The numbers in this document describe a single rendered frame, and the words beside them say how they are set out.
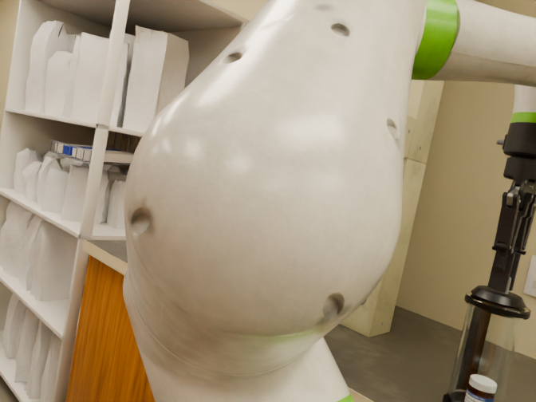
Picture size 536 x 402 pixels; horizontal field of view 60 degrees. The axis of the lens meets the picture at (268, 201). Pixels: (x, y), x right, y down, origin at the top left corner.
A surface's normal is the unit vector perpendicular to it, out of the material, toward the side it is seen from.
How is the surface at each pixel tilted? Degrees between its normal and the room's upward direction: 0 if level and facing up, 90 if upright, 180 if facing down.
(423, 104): 90
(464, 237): 90
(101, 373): 90
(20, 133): 90
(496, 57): 119
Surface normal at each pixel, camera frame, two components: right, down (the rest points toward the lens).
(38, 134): 0.71, 0.19
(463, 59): 0.20, 0.72
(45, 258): 0.31, 0.09
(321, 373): 0.67, -0.56
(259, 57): -0.16, -0.72
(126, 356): -0.68, -0.07
